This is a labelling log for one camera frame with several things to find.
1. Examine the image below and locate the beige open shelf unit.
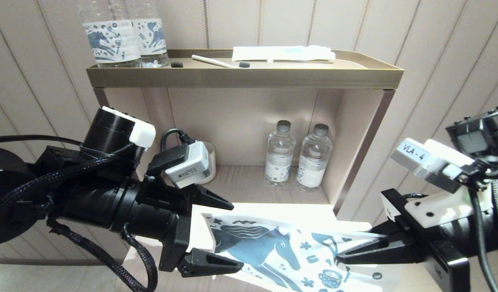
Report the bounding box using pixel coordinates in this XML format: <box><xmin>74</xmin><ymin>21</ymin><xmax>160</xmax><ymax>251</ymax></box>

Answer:
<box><xmin>86</xmin><ymin>49</ymin><xmax>405</xmax><ymax>221</ymax></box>

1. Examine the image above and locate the white packet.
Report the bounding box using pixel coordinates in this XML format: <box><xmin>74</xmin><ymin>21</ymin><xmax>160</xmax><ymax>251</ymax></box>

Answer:
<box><xmin>232</xmin><ymin>45</ymin><xmax>336</xmax><ymax>62</ymax></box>

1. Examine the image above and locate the white stick toothbrush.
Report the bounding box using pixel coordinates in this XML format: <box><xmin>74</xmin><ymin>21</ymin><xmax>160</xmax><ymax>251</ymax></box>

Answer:
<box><xmin>192</xmin><ymin>55</ymin><xmax>241</xmax><ymax>69</ymax></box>

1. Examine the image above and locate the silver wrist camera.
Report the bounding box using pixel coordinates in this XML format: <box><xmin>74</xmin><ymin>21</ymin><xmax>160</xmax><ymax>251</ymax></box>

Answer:
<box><xmin>147</xmin><ymin>140</ymin><xmax>211</xmax><ymax>189</ymax></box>
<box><xmin>390</xmin><ymin>138</ymin><xmax>495</xmax><ymax>228</ymax></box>

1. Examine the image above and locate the thin smooth black cable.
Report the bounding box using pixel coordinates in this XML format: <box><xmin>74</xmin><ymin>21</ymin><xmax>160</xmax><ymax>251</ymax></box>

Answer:
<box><xmin>0</xmin><ymin>135</ymin><xmax>85</xmax><ymax>146</ymax></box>

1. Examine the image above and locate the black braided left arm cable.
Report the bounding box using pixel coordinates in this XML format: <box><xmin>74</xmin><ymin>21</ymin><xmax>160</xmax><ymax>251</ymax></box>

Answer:
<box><xmin>1</xmin><ymin>144</ymin><xmax>146</xmax><ymax>207</ymax></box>

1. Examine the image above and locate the black right camera cable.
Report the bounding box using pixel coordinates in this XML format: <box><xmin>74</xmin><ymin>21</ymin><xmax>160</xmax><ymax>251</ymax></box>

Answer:
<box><xmin>466</xmin><ymin>156</ymin><xmax>498</xmax><ymax>292</ymax></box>

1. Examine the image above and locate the large blue-label water bottle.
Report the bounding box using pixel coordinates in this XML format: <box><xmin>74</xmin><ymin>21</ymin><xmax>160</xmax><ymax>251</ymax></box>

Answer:
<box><xmin>125</xmin><ymin>0</ymin><xmax>170</xmax><ymax>68</ymax></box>
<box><xmin>79</xmin><ymin>0</ymin><xmax>143</xmax><ymax>68</ymax></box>

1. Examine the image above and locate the white bag with horse print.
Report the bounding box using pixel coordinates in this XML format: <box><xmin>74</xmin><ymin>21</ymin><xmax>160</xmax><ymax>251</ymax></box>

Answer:
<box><xmin>200</xmin><ymin>213</ymin><xmax>399</xmax><ymax>292</ymax></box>

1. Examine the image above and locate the black left camera cable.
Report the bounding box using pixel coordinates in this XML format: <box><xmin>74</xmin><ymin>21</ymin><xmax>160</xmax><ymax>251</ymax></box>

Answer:
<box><xmin>160</xmin><ymin>128</ymin><xmax>196</xmax><ymax>152</ymax></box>

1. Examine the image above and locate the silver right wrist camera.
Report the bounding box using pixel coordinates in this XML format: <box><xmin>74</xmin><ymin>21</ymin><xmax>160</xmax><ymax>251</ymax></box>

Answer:
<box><xmin>390</xmin><ymin>138</ymin><xmax>495</xmax><ymax>228</ymax></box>

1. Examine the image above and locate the white ribbed ceramic mug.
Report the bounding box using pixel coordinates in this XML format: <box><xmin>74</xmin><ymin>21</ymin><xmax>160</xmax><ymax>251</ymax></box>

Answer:
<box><xmin>200</xmin><ymin>141</ymin><xmax>216</xmax><ymax>183</ymax></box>

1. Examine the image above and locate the black braided cable loop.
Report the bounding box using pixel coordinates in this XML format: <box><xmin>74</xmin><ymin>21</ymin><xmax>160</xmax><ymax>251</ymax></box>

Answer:
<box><xmin>46</xmin><ymin>217</ymin><xmax>158</xmax><ymax>292</ymax></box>

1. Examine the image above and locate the white plastic comb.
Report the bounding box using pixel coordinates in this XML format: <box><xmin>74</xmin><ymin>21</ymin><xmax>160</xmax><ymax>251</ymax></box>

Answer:
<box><xmin>340</xmin><ymin>221</ymin><xmax>372</xmax><ymax>232</ymax></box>

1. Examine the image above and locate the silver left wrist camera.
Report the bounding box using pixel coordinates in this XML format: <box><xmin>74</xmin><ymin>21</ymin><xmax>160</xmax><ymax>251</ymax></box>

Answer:
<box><xmin>147</xmin><ymin>140</ymin><xmax>211</xmax><ymax>189</ymax></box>

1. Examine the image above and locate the small clear water bottle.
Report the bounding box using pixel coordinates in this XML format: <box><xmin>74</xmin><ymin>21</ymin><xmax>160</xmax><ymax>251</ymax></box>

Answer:
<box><xmin>296</xmin><ymin>124</ymin><xmax>333</xmax><ymax>192</ymax></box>
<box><xmin>264</xmin><ymin>120</ymin><xmax>296</xmax><ymax>187</ymax></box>

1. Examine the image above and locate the black camera cable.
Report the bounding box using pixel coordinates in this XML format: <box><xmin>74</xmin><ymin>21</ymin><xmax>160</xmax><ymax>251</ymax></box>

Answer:
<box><xmin>160</xmin><ymin>128</ymin><xmax>196</xmax><ymax>152</ymax></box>
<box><xmin>466</xmin><ymin>156</ymin><xmax>498</xmax><ymax>292</ymax></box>

